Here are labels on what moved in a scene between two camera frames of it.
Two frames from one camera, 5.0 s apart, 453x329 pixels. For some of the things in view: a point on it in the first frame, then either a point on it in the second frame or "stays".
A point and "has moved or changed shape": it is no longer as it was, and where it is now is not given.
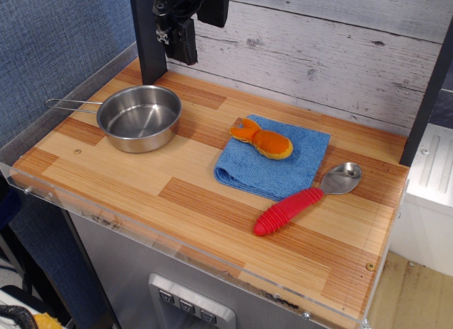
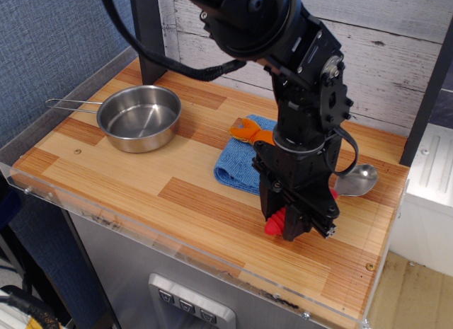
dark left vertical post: (151, 52) stays
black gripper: (175, 9) to (304, 179)
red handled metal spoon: (342, 180) has moved or changed shape
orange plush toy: (270, 143) stays
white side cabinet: (424, 233) stays
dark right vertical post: (427, 110) stays
